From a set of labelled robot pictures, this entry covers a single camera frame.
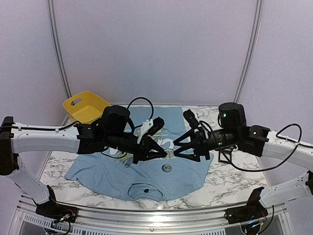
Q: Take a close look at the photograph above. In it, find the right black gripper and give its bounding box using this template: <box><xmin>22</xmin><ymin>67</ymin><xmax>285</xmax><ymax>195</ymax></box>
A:
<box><xmin>174</xmin><ymin>127</ymin><xmax>240</xmax><ymax>163</ymax></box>

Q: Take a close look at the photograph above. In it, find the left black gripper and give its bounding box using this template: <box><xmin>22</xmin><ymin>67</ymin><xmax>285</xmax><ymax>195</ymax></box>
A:
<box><xmin>106</xmin><ymin>131</ymin><xmax>168</xmax><ymax>165</ymax></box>

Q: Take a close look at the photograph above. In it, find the portrait brooch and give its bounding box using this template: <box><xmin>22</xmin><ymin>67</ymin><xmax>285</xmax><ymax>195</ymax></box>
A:
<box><xmin>162</xmin><ymin>164</ymin><xmax>172</xmax><ymax>172</ymax></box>

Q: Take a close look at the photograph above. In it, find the light blue printed t-shirt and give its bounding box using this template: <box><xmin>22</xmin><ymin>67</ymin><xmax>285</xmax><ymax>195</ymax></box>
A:
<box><xmin>65</xmin><ymin>105</ymin><xmax>211</xmax><ymax>202</ymax></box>

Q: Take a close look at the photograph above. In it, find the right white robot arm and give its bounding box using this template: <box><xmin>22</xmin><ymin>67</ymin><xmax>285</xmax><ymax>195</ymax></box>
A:
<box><xmin>174</xmin><ymin>125</ymin><xmax>313</xmax><ymax>219</ymax></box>

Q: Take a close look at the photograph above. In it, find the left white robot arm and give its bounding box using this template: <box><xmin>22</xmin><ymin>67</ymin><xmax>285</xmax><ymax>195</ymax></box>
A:
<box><xmin>0</xmin><ymin>117</ymin><xmax>166</xmax><ymax>218</ymax></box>

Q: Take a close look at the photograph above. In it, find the left black brooch display box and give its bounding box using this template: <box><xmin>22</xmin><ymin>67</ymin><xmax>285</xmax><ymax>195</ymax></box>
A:
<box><xmin>218</xmin><ymin>145</ymin><xmax>237</xmax><ymax>164</ymax></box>

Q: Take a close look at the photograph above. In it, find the yellow plastic basket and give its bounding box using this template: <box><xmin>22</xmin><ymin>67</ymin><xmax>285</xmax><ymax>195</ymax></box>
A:
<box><xmin>63</xmin><ymin>91</ymin><xmax>110</xmax><ymax>124</ymax></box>

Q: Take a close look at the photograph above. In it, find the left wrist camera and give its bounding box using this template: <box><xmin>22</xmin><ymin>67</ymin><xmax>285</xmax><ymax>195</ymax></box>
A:
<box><xmin>100</xmin><ymin>105</ymin><xmax>166</xmax><ymax>144</ymax></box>

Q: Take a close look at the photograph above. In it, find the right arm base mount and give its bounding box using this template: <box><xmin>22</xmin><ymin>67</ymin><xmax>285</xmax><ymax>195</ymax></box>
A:
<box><xmin>224</xmin><ymin>206</ymin><xmax>268</xmax><ymax>224</ymax></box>

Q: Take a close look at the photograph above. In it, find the front aluminium rail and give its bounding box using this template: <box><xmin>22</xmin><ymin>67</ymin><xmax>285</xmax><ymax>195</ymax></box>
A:
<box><xmin>14</xmin><ymin>194</ymin><xmax>289</xmax><ymax>235</ymax></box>

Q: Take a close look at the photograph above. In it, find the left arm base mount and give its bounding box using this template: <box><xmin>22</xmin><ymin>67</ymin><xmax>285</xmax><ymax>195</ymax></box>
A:
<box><xmin>36</xmin><ymin>204</ymin><xmax>78</xmax><ymax>223</ymax></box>

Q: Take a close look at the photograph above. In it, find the right aluminium frame post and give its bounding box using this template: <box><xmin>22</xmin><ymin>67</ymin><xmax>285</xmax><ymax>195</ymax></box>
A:
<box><xmin>233</xmin><ymin>0</ymin><xmax>264</xmax><ymax>103</ymax></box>

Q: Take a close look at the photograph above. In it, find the aluminium frame post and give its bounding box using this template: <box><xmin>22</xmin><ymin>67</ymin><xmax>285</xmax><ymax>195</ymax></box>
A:
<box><xmin>46</xmin><ymin>0</ymin><xmax>72</xmax><ymax>98</ymax></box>
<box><xmin>233</xmin><ymin>0</ymin><xmax>264</xmax><ymax>103</ymax></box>

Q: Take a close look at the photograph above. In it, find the left aluminium frame post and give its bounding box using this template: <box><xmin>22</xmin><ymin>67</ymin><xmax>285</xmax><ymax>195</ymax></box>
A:
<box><xmin>46</xmin><ymin>0</ymin><xmax>72</xmax><ymax>98</ymax></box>

